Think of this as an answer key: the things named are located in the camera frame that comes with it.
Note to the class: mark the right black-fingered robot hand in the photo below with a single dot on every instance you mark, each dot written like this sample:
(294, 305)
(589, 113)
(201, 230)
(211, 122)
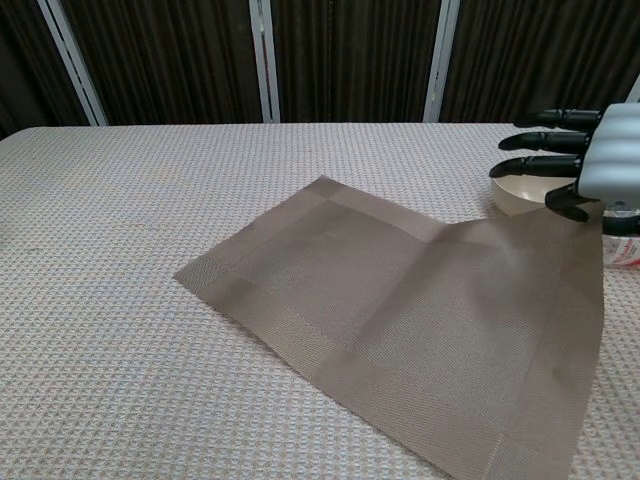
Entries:
(615, 155)

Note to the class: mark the light brown bowl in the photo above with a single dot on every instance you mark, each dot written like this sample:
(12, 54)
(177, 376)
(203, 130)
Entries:
(515, 197)

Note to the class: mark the brown woven placemat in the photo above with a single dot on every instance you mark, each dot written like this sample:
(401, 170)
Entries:
(425, 325)

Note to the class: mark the clear plastic water bottle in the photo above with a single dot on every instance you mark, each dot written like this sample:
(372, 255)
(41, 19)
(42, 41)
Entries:
(622, 245)

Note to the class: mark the dark pleated curtain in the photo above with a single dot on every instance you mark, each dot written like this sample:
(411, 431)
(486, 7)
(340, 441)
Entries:
(350, 50)

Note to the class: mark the pink woven tablecloth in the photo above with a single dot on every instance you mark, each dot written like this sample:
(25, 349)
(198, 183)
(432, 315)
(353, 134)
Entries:
(200, 165)

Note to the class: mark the white frame post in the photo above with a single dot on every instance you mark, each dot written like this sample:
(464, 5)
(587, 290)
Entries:
(440, 65)
(75, 65)
(635, 95)
(265, 65)

